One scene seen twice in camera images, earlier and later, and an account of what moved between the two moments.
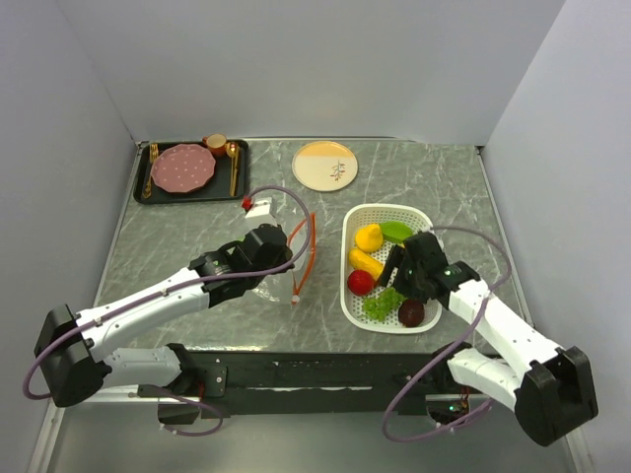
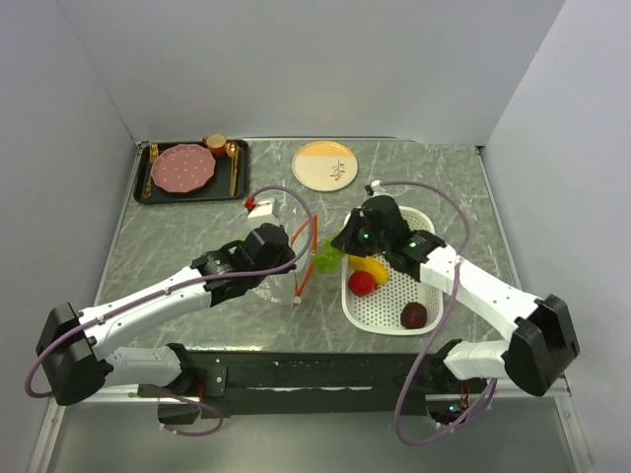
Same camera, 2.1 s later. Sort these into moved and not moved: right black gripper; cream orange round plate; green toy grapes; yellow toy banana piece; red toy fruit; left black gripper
Moved: green toy grapes; right black gripper
Not moved: yellow toy banana piece; cream orange round plate; red toy fruit; left black gripper
